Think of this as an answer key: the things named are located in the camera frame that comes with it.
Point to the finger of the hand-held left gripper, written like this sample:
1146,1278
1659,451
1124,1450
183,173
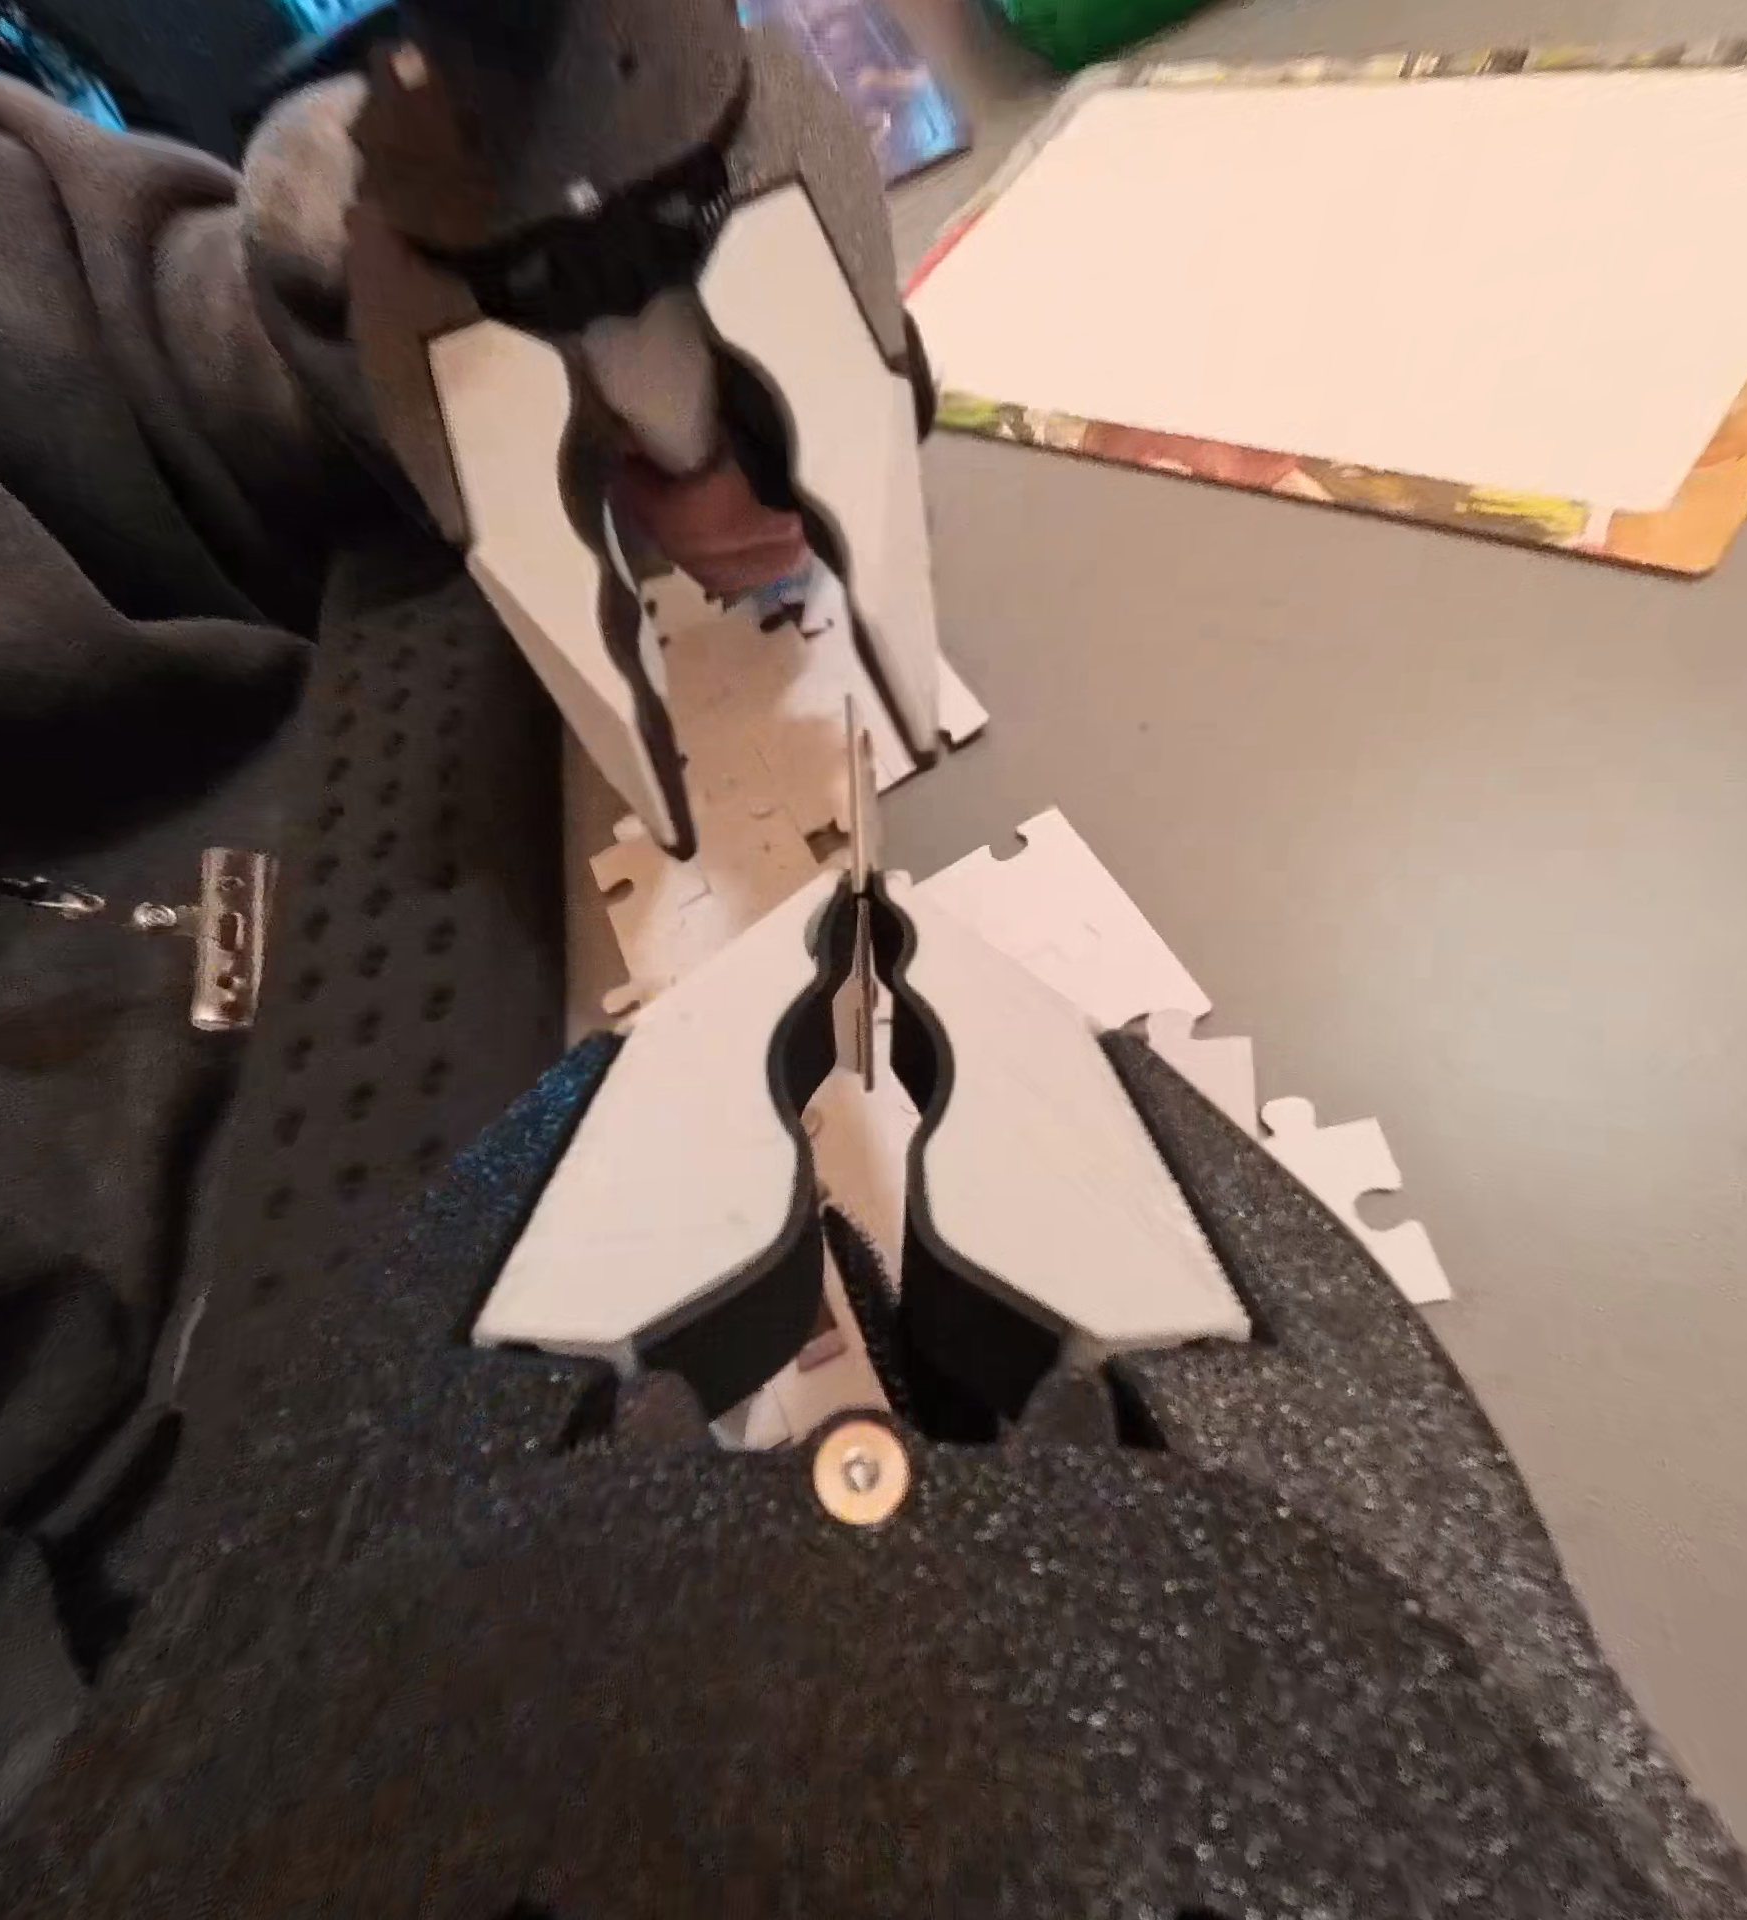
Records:
852,451
511,482

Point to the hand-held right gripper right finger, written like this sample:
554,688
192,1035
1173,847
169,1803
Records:
1083,1184

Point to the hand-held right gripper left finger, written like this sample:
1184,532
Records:
646,1184

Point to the pile of jigsaw pieces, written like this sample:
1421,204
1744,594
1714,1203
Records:
1068,913

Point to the space jigsaw puzzle board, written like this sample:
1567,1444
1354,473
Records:
874,77

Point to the animal jigsaw puzzle board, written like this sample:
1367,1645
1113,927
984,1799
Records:
1354,286

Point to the person's left forearm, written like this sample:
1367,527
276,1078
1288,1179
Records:
92,256

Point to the grey desk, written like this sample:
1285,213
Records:
1412,827

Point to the metal zipper pull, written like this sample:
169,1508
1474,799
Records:
226,941

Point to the green plastic bin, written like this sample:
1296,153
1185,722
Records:
1098,23

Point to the person's dark jacket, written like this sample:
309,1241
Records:
49,1048

